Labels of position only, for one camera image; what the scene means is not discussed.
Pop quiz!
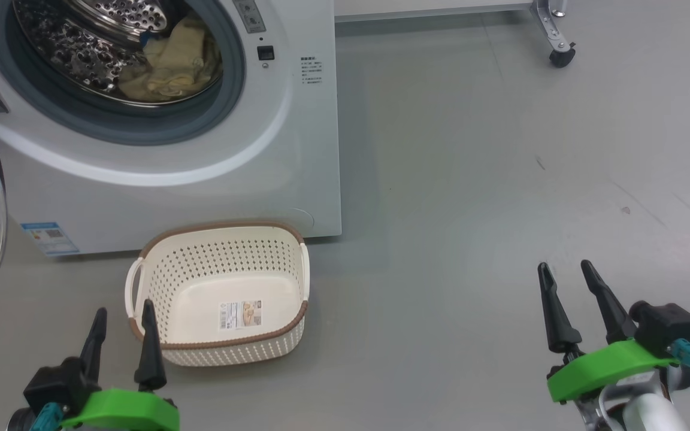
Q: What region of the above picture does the teal left camera connector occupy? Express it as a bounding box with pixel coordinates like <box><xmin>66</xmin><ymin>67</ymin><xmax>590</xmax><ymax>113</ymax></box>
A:
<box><xmin>28</xmin><ymin>402</ymin><xmax>63</xmax><ymax>431</ymax></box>

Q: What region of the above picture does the blue energy label sticker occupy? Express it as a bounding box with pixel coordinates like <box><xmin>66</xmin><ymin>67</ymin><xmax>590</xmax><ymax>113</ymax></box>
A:
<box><xmin>20</xmin><ymin>221</ymin><xmax>81</xmax><ymax>259</ymax></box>

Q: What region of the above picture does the white front-load washing machine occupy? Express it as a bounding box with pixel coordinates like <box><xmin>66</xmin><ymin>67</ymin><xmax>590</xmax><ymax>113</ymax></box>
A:
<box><xmin>0</xmin><ymin>0</ymin><xmax>343</xmax><ymax>258</ymax></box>

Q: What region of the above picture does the metal frame leg with caster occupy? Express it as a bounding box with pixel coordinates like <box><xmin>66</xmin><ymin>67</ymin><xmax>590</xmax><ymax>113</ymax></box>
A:
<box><xmin>531</xmin><ymin>0</ymin><xmax>578</xmax><ymax>68</ymax></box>

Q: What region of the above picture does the grey warning sticker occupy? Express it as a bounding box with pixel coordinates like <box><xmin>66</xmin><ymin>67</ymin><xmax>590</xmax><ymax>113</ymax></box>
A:
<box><xmin>232</xmin><ymin>0</ymin><xmax>267</xmax><ymax>34</ymax></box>

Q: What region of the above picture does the paper product label in basket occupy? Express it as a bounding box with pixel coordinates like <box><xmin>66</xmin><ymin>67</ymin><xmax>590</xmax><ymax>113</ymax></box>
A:
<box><xmin>219</xmin><ymin>299</ymin><xmax>262</xmax><ymax>332</ymax></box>

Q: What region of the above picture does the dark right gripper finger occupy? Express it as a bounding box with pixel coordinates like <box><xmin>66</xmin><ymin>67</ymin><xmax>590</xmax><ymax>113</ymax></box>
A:
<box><xmin>538</xmin><ymin>262</ymin><xmax>583</xmax><ymax>354</ymax></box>
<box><xmin>580</xmin><ymin>260</ymin><xmax>638</xmax><ymax>345</ymax></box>

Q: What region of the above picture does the stainless steel washing machine drum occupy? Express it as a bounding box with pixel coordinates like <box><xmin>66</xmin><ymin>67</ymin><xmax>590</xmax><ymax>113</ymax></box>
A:
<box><xmin>12</xmin><ymin>0</ymin><xmax>225</xmax><ymax>108</ymax></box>

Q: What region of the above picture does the cream perforated laundry basket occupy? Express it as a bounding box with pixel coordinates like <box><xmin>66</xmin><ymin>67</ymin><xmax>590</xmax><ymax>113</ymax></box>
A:
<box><xmin>125</xmin><ymin>220</ymin><xmax>311</xmax><ymax>368</ymax></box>

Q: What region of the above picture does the cream garment with blue cuff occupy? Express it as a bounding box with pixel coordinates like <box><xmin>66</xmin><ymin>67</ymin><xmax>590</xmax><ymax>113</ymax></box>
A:
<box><xmin>141</xmin><ymin>14</ymin><xmax>223</xmax><ymax>99</ymax></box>

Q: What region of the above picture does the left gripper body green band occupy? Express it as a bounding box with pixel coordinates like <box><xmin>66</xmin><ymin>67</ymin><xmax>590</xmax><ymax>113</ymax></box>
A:
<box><xmin>60</xmin><ymin>387</ymin><xmax>180</xmax><ymax>431</ymax></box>

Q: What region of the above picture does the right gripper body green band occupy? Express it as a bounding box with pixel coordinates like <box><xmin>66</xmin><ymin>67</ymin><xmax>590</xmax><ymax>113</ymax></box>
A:
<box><xmin>547</xmin><ymin>339</ymin><xmax>680</xmax><ymax>403</ymax></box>

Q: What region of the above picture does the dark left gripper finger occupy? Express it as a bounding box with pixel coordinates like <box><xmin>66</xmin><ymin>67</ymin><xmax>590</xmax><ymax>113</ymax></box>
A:
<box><xmin>134</xmin><ymin>299</ymin><xmax>168</xmax><ymax>391</ymax></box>
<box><xmin>79</xmin><ymin>308</ymin><xmax>108</xmax><ymax>384</ymax></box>

